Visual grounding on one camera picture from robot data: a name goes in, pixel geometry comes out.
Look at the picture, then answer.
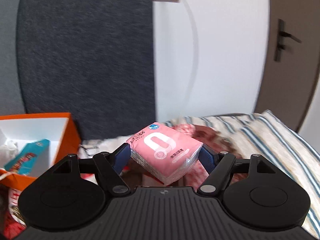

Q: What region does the orange cardboard box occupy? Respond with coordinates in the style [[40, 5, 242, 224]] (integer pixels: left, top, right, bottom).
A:
[[1, 113, 81, 191]]

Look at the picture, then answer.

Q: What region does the striped bed sheet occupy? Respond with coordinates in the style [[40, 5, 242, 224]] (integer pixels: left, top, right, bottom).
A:
[[164, 110, 319, 238]]

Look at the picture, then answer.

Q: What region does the teal tissue packet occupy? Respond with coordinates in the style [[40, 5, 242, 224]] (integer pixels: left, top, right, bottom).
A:
[[4, 139, 50, 177]]

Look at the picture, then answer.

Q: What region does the pink tissue pack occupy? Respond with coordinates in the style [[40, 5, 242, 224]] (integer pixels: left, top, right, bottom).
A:
[[126, 122, 203, 185]]

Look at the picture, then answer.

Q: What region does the black door handle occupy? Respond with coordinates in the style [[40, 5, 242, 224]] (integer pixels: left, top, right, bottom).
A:
[[274, 19, 302, 62]]

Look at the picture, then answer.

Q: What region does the red floral blanket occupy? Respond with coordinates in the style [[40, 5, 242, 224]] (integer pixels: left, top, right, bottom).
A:
[[0, 116, 246, 240]]

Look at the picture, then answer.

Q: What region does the grey felt panel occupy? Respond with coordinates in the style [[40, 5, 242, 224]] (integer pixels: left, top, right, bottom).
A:
[[1, 6, 25, 115]]

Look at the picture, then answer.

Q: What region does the brown door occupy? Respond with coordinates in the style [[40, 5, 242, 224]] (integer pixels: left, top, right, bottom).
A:
[[255, 0, 319, 132]]

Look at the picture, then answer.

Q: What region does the dark blue felt panel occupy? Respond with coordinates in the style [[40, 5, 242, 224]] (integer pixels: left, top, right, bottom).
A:
[[16, 0, 156, 140]]

